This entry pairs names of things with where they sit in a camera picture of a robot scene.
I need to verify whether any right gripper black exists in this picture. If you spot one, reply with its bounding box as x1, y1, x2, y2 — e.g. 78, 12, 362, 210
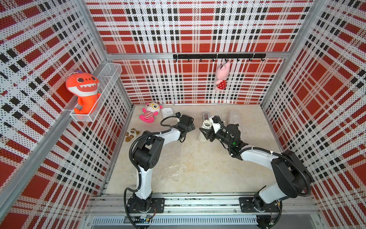
199, 122, 232, 148

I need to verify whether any small white ribbed vase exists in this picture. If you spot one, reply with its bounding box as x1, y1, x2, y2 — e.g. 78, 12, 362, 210
199, 120, 212, 142

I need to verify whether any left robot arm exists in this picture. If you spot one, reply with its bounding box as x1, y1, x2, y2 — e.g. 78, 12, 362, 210
124, 112, 195, 211

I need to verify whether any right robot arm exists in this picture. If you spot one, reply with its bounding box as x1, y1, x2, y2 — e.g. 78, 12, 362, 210
200, 115, 314, 212

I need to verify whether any white alarm clock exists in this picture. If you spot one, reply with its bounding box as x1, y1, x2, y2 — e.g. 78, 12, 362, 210
161, 107, 175, 118

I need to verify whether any pink striped plush doll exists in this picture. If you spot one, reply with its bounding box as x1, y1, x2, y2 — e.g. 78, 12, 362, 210
139, 103, 163, 123

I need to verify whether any brown white plush dog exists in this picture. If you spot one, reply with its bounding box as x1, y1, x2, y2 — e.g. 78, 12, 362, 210
125, 128, 140, 142

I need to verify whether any pink pig plush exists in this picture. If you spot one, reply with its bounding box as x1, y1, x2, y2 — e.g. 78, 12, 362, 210
215, 62, 231, 91

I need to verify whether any orange shark plush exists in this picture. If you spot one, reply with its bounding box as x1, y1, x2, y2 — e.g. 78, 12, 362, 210
66, 71, 101, 115

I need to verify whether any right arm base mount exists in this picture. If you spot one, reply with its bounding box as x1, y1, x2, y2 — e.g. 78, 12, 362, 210
239, 197, 280, 213

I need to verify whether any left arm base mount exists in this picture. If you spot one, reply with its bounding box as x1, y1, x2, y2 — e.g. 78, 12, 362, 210
127, 197, 165, 214

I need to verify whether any black hook rail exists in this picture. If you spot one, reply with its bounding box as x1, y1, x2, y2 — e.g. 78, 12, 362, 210
173, 53, 266, 60

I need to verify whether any clear acrylic wall shelf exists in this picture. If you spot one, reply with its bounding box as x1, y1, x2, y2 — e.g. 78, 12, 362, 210
66, 63, 124, 122

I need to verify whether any aluminium front rail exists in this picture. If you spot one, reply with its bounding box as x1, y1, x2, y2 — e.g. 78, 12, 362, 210
82, 192, 321, 227

